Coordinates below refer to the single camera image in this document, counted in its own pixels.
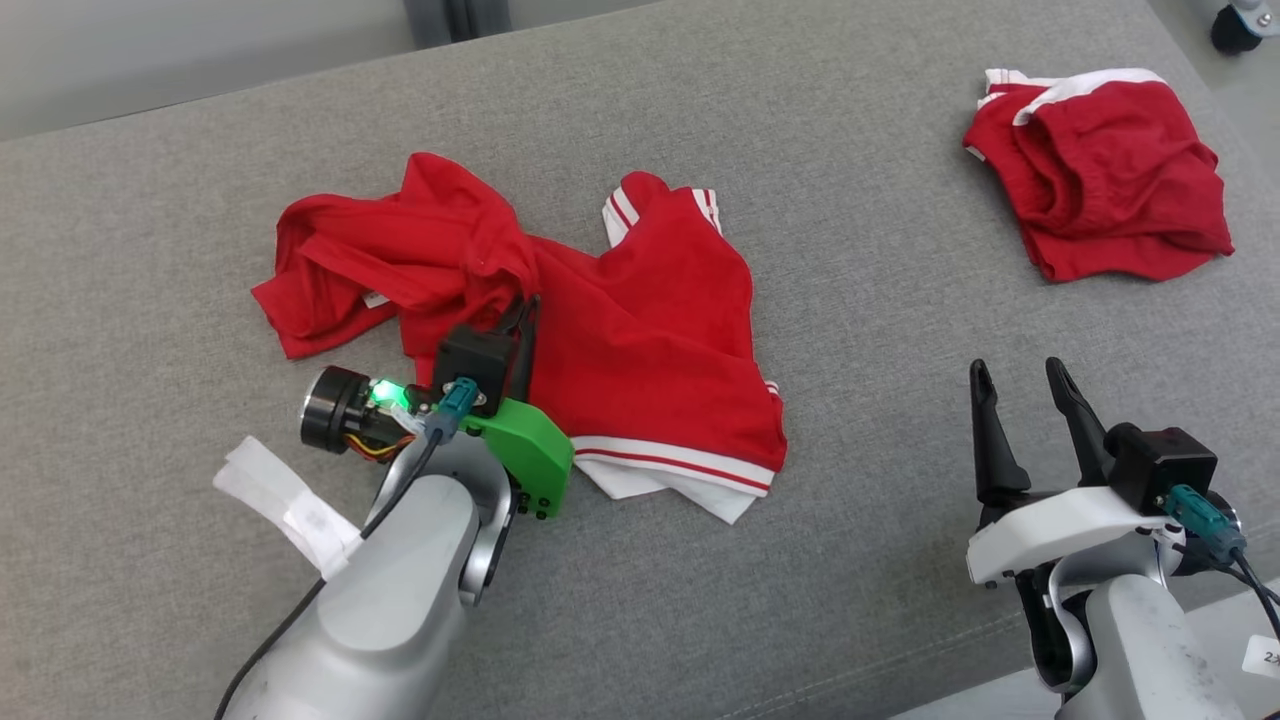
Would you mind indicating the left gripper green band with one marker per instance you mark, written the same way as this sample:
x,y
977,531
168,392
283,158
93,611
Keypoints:
x,y
530,450

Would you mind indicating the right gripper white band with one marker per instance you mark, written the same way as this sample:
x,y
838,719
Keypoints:
x,y
1060,525

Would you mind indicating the red shirt white sleeves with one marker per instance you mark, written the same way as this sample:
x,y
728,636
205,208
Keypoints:
x,y
650,350

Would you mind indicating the red shorts white stripe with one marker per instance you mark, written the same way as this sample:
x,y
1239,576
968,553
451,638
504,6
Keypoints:
x,y
1100,170

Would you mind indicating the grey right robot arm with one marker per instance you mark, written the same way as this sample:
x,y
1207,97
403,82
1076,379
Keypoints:
x,y
1150,650

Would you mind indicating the grey fabric sofa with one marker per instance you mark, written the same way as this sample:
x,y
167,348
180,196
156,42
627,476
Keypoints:
x,y
800,600

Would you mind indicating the black caster wheel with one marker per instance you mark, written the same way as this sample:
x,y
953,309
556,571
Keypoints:
x,y
1235,30

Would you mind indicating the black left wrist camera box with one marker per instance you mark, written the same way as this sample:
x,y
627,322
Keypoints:
x,y
470,360

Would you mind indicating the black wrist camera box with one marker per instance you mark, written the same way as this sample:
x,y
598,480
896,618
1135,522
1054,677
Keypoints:
x,y
470,360
1160,465

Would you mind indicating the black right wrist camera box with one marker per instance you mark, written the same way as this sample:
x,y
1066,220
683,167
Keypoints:
x,y
1160,465

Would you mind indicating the grey partition post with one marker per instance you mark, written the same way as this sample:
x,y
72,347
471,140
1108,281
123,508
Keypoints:
x,y
450,18

